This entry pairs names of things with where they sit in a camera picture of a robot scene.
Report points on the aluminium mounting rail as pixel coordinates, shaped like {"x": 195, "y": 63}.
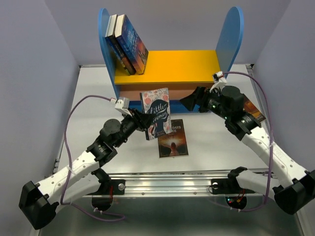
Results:
{"x": 191, "y": 184}

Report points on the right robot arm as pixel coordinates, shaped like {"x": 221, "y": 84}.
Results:
{"x": 293, "y": 187}

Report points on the Edward Tulane book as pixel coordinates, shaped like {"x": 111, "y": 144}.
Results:
{"x": 253, "y": 110}

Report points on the blue wooden bookshelf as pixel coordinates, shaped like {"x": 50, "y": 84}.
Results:
{"x": 181, "y": 71}

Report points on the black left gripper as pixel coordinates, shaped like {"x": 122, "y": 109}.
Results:
{"x": 141, "y": 120}

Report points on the Animal Farm book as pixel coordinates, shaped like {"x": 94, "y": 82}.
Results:
{"x": 111, "y": 41}

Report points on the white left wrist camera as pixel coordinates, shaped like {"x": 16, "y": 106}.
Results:
{"x": 121, "y": 104}

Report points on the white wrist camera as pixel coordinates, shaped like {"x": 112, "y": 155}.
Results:
{"x": 121, "y": 104}
{"x": 219, "y": 81}

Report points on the Jane Eyre book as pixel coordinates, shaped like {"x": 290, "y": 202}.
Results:
{"x": 131, "y": 43}

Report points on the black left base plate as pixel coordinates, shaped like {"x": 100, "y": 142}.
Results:
{"x": 114, "y": 187}

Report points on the Three Days to See book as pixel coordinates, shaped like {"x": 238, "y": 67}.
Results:
{"x": 173, "y": 144}

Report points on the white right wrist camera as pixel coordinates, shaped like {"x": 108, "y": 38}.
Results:
{"x": 219, "y": 81}

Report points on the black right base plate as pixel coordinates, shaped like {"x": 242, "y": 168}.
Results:
{"x": 224, "y": 186}

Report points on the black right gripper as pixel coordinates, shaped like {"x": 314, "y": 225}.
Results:
{"x": 200, "y": 97}

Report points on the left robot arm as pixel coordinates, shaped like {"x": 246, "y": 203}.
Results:
{"x": 41, "y": 201}

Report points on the Little Women book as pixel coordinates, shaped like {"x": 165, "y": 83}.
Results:
{"x": 157, "y": 102}

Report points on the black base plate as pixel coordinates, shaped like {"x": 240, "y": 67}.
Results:
{"x": 224, "y": 186}
{"x": 114, "y": 187}

